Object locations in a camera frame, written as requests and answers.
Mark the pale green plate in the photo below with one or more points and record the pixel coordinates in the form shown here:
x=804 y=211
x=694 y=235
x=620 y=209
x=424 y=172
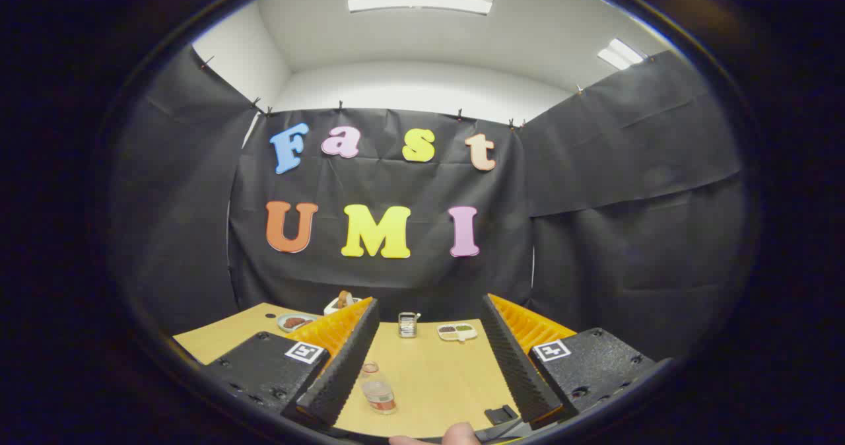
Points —
x=282 y=326

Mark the white divided condiment dish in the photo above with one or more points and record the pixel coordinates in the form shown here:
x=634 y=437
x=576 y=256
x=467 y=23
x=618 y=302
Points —
x=455 y=332

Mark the wooden table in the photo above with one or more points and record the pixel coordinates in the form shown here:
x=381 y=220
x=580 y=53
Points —
x=436 y=379

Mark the small ceiling light panel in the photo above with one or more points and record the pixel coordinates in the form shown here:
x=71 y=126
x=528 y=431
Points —
x=619 y=54

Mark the toast slice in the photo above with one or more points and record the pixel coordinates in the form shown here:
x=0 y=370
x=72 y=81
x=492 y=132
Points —
x=344 y=298

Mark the white toaster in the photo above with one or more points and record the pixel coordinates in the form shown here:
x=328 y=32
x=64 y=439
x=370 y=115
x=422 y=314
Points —
x=331 y=309

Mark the clear plastic juice bottle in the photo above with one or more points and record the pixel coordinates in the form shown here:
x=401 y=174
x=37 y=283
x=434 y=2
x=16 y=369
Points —
x=379 y=392

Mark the brown food piece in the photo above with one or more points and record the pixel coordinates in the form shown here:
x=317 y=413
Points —
x=295 y=321

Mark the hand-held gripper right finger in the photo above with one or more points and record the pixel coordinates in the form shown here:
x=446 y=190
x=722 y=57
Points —
x=515 y=359

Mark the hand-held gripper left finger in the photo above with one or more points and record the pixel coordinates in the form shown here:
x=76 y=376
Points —
x=343 y=359

